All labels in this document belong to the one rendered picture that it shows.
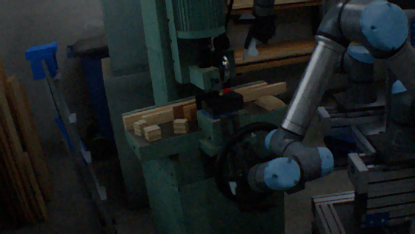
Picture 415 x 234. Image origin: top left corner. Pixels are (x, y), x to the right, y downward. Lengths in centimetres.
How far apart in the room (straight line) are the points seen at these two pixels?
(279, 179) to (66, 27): 314
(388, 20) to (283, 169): 43
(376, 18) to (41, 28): 326
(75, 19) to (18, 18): 52
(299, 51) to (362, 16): 283
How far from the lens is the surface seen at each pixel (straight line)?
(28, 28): 394
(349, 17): 110
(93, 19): 389
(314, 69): 115
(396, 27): 107
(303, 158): 105
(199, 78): 159
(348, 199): 231
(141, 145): 144
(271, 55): 376
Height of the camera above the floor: 147
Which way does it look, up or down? 21 degrees down
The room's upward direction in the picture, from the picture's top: 7 degrees counter-clockwise
